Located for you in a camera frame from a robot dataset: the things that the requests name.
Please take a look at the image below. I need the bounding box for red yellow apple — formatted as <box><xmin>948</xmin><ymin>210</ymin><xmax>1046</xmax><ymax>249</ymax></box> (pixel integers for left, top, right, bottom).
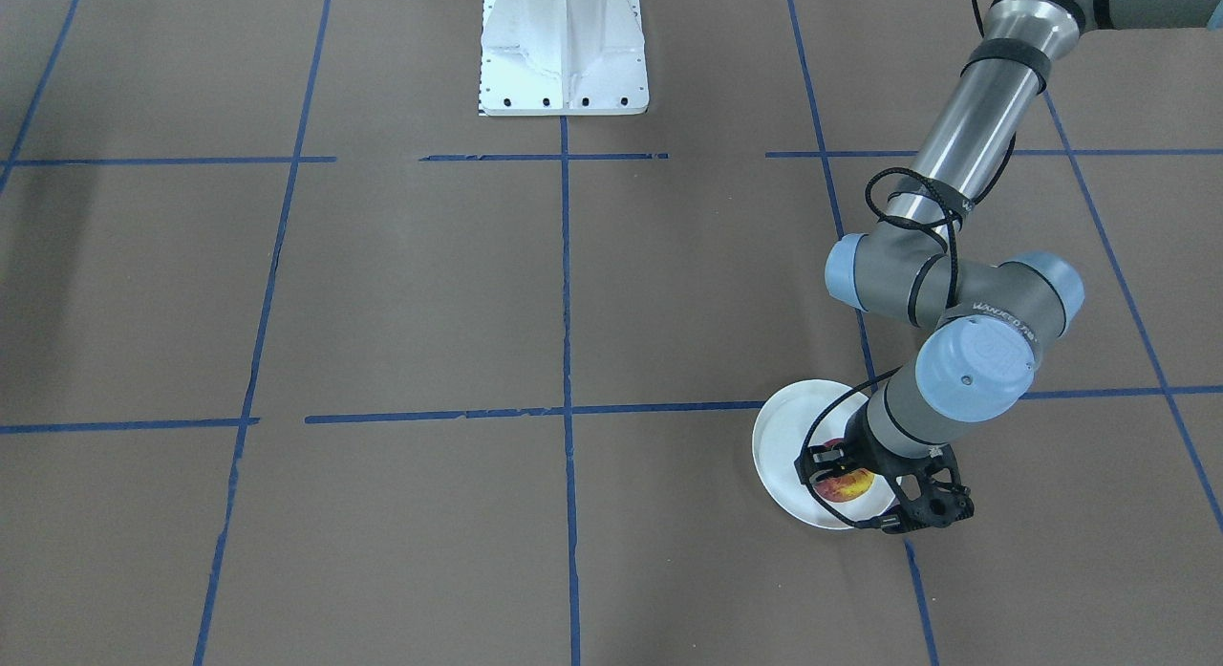
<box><xmin>815</xmin><ymin>467</ymin><xmax>874</xmax><ymax>503</ymax></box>

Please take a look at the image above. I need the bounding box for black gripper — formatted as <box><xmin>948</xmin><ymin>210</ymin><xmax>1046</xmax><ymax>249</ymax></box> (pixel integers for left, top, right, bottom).
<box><xmin>795</xmin><ymin>411</ymin><xmax>918</xmax><ymax>527</ymax></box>

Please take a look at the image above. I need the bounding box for silver grey UR robot arm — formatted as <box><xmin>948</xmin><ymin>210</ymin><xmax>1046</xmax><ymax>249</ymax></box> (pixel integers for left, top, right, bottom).
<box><xmin>794</xmin><ymin>0</ymin><xmax>1221</xmax><ymax>534</ymax></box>

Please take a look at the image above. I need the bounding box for white plate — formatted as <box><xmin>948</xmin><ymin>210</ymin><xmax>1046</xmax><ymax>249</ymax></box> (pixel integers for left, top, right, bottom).
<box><xmin>752</xmin><ymin>379</ymin><xmax>868</xmax><ymax>525</ymax></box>

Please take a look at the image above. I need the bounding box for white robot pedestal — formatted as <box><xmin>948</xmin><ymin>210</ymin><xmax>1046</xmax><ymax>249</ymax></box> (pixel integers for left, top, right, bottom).
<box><xmin>478</xmin><ymin>0</ymin><xmax>651</xmax><ymax>117</ymax></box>

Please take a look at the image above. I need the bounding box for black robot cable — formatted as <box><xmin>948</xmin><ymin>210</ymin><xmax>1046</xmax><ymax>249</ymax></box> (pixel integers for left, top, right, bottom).
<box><xmin>795</xmin><ymin>0</ymin><xmax>1019</xmax><ymax>477</ymax></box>

